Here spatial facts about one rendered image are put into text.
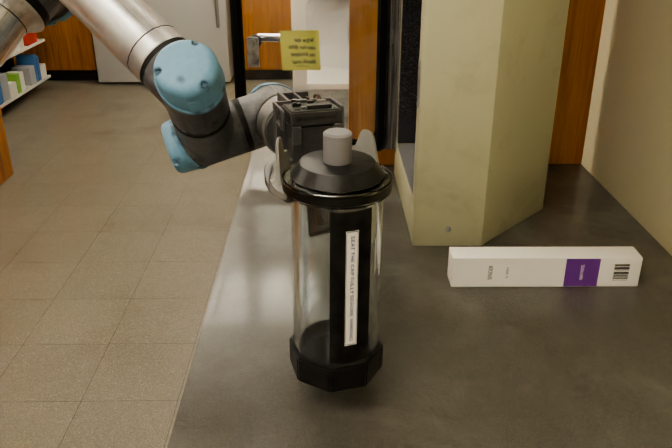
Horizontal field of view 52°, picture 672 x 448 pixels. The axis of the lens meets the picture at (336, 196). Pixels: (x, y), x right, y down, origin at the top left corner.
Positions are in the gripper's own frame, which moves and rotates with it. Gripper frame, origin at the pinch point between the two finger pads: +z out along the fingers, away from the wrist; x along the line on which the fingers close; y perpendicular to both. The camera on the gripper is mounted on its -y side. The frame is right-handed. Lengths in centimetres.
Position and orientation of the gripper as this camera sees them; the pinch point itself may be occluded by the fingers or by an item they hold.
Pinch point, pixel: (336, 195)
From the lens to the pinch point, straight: 68.4
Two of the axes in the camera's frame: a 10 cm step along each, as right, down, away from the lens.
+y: -0.2, -9.4, -3.3
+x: 9.6, -1.1, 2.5
